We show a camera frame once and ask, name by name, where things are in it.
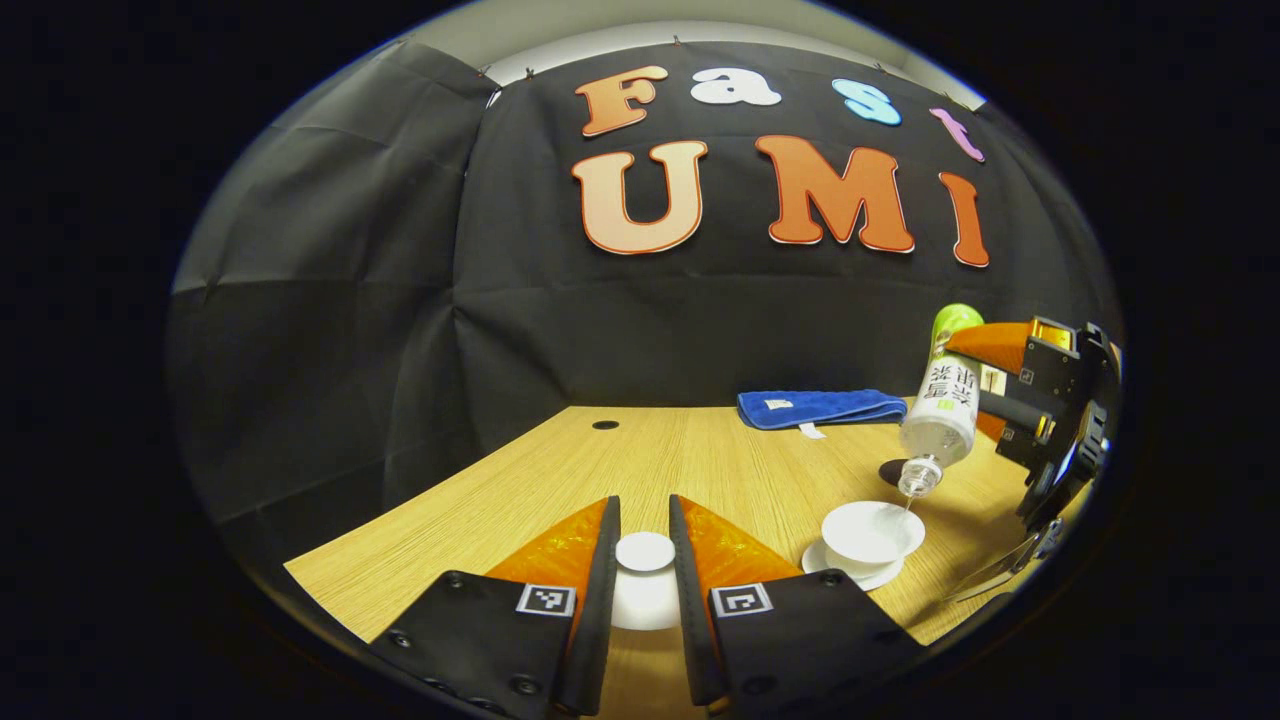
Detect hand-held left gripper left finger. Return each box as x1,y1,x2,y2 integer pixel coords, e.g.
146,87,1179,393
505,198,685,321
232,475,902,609
368,495,622,717

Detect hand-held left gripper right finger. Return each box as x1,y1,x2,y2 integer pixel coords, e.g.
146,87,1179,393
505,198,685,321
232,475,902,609
668,494,926,717

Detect clear white-labelled water bottle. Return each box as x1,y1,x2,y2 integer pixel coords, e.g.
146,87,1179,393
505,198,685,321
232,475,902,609
898,304,986,499

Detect white saucer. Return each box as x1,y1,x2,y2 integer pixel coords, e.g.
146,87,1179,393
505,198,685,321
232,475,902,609
801,540,907,593

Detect blue towel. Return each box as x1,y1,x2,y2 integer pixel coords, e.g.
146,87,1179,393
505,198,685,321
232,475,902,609
738,389,909,441

